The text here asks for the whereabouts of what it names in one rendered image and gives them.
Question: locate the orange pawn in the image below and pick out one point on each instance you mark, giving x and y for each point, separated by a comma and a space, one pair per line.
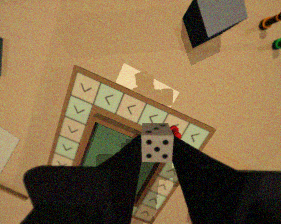
267, 22

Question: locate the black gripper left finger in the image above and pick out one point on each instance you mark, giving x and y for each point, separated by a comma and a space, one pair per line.
111, 185

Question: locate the brown thin stick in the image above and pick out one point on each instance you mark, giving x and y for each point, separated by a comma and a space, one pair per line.
13, 193

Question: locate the grey die with black pips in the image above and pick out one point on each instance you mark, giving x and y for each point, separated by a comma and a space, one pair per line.
157, 142

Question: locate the red game pawn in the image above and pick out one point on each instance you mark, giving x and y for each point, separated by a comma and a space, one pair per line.
175, 131

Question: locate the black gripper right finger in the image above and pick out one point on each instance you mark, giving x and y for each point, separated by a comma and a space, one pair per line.
216, 193

